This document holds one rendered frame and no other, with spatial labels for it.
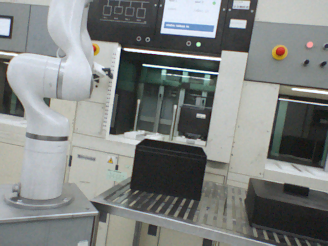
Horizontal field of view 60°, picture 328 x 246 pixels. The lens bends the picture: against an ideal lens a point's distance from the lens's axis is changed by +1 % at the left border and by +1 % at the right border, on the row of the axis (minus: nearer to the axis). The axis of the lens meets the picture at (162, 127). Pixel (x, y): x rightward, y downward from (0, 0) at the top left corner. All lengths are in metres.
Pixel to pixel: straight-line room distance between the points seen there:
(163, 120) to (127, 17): 1.05
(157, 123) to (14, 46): 1.16
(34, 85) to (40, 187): 0.29
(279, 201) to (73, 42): 0.78
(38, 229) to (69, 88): 0.39
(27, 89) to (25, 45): 1.04
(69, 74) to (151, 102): 1.64
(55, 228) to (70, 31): 0.56
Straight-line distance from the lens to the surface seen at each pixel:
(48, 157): 0.86
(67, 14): 0.94
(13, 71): 0.87
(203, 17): 1.52
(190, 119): 1.96
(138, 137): 1.72
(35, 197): 0.90
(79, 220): 0.87
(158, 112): 2.34
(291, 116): 1.91
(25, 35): 1.90
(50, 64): 0.86
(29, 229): 0.85
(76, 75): 0.84
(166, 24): 1.54
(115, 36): 1.61
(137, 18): 1.60
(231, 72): 1.40
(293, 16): 1.54
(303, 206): 0.97
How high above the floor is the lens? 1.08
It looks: 4 degrees down
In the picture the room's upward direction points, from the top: 9 degrees clockwise
